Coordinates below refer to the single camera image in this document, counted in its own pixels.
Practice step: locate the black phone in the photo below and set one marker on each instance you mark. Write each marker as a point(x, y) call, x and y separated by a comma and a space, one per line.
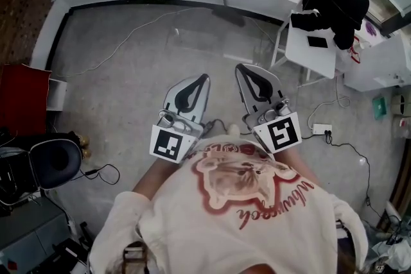
point(317, 42)

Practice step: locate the person's right cream shoe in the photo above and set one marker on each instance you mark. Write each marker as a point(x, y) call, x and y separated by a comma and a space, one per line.
point(233, 129)

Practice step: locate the green box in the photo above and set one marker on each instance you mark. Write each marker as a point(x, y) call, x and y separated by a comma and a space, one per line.
point(380, 107)

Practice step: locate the person's left forearm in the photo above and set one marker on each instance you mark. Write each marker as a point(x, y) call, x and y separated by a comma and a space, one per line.
point(154, 179)

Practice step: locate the white power strip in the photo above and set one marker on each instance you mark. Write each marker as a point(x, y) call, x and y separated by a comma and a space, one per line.
point(322, 129)

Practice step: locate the small white table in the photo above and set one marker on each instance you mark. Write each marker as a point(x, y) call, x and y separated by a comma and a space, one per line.
point(311, 57)

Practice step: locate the black padded chair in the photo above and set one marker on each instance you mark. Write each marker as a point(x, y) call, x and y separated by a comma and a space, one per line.
point(56, 160)

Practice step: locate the red board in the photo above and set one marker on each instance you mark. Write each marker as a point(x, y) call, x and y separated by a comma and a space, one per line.
point(22, 99)

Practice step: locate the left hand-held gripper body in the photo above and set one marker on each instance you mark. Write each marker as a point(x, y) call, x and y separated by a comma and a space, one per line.
point(167, 144)

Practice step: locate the grey cabinet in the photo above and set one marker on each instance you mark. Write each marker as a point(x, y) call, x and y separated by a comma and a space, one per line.
point(29, 231)

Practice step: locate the purple plastic item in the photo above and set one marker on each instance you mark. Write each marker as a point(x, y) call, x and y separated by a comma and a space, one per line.
point(370, 29)

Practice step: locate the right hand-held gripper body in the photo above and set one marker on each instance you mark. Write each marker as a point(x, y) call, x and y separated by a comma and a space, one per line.
point(282, 134)

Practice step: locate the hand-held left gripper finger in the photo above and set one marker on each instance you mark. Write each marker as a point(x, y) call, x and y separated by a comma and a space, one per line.
point(170, 94)
point(202, 106)

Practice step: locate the black jacket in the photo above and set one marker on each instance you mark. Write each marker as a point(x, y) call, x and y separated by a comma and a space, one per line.
point(337, 3)

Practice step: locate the white bag with red print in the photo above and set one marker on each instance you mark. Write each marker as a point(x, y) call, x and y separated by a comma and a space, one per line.
point(357, 51)

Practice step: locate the cream printed t-shirt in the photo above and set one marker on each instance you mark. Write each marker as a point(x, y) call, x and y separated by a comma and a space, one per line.
point(224, 227)

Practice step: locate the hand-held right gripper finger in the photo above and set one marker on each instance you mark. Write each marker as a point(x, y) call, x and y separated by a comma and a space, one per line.
point(244, 96)
point(276, 90)

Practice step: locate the person's right forearm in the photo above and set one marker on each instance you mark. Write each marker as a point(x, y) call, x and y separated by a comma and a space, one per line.
point(295, 163)

